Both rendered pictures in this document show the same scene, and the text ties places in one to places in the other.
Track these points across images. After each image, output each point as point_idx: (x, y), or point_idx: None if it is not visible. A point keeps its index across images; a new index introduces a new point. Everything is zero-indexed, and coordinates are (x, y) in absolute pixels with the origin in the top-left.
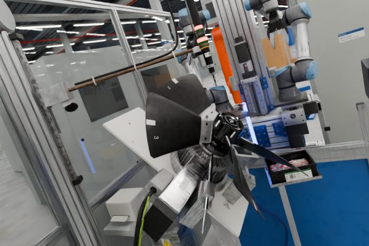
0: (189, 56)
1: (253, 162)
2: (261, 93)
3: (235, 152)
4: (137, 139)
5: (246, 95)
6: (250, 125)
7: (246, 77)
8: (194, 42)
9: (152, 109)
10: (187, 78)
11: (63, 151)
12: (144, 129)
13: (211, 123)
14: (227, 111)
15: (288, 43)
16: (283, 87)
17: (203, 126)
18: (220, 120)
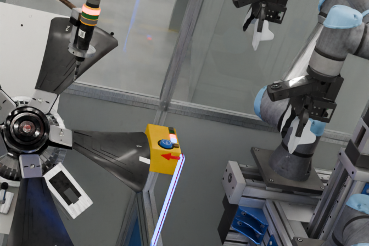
0: (247, 16)
1: (69, 216)
2: (343, 207)
3: (46, 175)
4: (0, 48)
5: (328, 182)
6: (167, 196)
7: (348, 153)
8: (253, 1)
9: None
10: (99, 39)
11: None
12: (29, 47)
13: (13, 107)
14: (45, 118)
15: (289, 150)
16: (334, 231)
17: (0, 100)
18: (10, 112)
